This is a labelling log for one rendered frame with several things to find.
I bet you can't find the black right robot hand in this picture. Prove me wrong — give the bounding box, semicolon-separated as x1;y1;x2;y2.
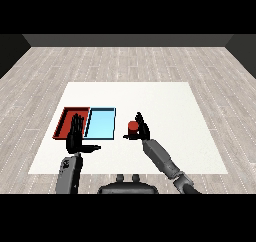
122;111;151;141

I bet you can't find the dark grey robot body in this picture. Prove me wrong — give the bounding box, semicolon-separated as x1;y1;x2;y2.
97;174;160;195

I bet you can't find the light blue shallow open box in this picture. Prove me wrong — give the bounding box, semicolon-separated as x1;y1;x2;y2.
83;107;117;141

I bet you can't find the small red can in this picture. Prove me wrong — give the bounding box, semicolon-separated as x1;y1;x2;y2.
127;120;140;136

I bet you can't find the red shallow open box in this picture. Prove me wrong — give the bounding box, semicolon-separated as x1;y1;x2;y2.
52;106;92;141

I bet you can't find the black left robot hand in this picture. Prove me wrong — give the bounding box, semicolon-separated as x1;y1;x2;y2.
65;113;102;155

